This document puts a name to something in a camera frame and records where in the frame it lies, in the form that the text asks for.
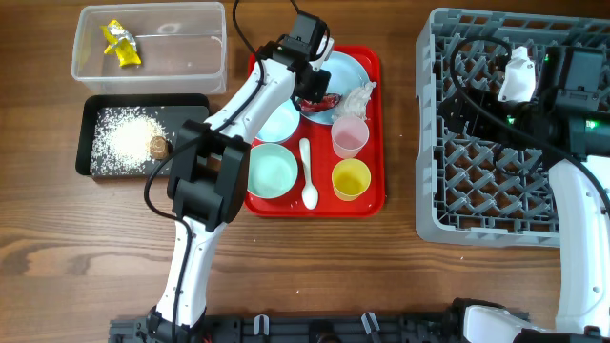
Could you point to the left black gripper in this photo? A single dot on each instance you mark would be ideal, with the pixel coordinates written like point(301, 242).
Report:
point(316, 91)

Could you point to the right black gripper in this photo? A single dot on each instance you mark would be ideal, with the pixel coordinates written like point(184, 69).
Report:
point(478, 126)

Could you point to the red foil snack wrapper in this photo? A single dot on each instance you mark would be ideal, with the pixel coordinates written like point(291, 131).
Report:
point(328, 101)

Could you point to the light blue bowl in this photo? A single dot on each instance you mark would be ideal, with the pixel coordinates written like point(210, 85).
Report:
point(281, 125)

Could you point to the white tissue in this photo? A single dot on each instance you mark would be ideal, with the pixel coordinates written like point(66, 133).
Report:
point(355, 103)

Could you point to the mint green bowl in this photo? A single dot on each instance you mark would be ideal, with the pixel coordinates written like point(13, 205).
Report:
point(273, 171)

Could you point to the brown cookie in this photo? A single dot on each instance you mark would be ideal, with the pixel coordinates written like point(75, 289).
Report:
point(159, 148)

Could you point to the yellow foil wrapper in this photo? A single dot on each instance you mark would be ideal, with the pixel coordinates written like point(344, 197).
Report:
point(121, 43)

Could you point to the white rice pile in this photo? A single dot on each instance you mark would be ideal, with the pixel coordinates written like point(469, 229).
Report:
point(122, 140)

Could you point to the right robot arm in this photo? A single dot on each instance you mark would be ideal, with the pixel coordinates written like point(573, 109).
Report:
point(555, 111)

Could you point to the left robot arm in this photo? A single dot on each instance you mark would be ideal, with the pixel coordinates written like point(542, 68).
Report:
point(209, 167)

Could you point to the grey dishwasher rack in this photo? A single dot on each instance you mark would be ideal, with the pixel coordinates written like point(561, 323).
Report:
point(470, 191)

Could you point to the light blue plate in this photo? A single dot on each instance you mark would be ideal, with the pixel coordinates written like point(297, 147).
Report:
point(346, 75)

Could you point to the pink plastic cup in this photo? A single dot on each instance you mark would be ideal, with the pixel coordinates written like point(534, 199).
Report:
point(349, 135)

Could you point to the red serving tray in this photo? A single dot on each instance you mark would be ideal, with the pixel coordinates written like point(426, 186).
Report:
point(324, 159)

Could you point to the clear plastic bin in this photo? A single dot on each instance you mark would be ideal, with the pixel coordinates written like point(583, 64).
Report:
point(182, 46)

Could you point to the yellow plastic cup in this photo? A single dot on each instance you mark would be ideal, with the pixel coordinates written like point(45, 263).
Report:
point(350, 178)

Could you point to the white plastic spoon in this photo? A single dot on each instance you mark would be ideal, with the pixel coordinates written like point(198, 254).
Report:
point(309, 193)

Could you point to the black plastic tray bin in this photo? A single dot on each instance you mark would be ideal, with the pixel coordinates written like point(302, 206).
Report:
point(173, 110)

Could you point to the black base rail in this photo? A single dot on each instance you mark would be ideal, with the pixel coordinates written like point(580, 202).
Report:
point(368, 327)

